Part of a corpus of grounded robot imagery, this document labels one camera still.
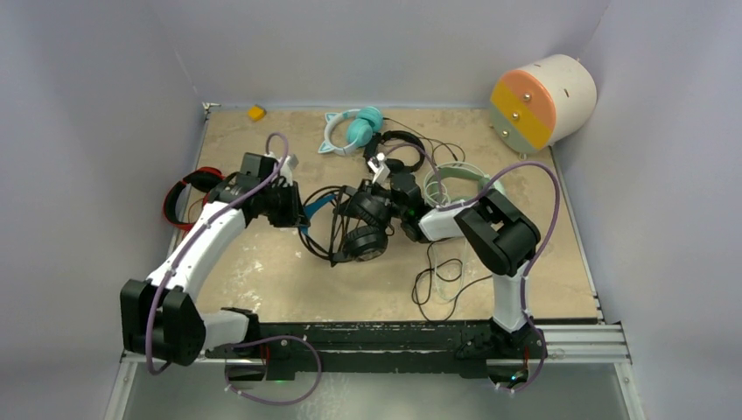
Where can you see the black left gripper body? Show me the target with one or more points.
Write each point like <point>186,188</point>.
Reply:
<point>281,206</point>

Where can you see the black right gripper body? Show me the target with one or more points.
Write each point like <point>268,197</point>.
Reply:
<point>396,209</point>

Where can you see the black blue gaming headphones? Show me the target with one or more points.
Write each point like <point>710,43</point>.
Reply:
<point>360,218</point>

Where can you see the red headphones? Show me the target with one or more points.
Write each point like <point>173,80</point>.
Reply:
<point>203,180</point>

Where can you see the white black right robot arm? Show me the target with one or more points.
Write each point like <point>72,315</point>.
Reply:
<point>506,241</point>

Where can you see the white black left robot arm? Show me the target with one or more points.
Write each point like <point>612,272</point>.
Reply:
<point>159,316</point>

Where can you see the teal cat ear headphones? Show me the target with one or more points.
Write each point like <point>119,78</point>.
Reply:
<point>364,124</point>

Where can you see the mint green headphones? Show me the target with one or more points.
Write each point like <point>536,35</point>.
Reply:
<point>450,259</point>

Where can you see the small yellow block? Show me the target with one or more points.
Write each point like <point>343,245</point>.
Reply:
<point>256,113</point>

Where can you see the round pastel drawer box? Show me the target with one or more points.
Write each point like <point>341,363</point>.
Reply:
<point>536,105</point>

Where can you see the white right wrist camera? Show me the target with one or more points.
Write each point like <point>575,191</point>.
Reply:
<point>379,167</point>

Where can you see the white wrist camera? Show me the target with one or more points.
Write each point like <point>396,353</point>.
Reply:
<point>287,169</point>
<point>379,167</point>

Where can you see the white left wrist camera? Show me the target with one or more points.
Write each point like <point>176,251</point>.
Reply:
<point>287,169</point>

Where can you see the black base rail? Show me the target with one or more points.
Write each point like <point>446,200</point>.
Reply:
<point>472,349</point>

